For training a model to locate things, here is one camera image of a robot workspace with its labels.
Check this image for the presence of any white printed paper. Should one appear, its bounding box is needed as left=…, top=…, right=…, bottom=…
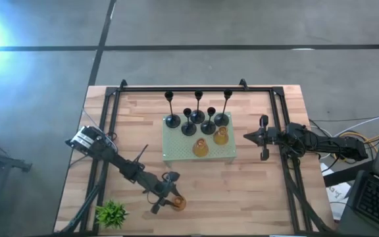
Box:
left=320, top=163, right=351, bottom=221

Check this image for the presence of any pale green perforated metal shelf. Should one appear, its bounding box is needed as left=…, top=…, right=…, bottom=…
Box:
left=161, top=111, right=237, bottom=165

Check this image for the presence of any green potted plant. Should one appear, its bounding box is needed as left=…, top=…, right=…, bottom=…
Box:
left=94, top=199, right=130, bottom=230

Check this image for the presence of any black aluminium table frame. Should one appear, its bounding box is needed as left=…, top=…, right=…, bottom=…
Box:
left=61, top=78, right=335, bottom=235

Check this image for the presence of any grey laptop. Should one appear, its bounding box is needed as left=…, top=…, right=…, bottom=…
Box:
left=337, top=95, right=379, bottom=237

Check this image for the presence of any amber glass candle holder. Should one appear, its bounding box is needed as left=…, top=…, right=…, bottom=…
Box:
left=170, top=196, right=188, bottom=212
left=213, top=126, right=230, bottom=146
left=192, top=138, right=209, bottom=158

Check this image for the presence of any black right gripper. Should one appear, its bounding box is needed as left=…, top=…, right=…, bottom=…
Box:
left=243, top=114, right=279, bottom=161

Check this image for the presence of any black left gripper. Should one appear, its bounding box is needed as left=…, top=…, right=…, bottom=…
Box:
left=149, top=171, right=186, bottom=214

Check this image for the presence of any black metal candlestick holder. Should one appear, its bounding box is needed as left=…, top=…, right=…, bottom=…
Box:
left=164, top=91, right=182, bottom=129
left=189, top=90, right=206, bottom=125
left=200, top=107, right=217, bottom=136
left=213, top=89, right=234, bottom=128
left=180, top=107, right=197, bottom=137

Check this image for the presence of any white cable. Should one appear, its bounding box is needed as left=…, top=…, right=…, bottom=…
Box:
left=332, top=114, right=379, bottom=138

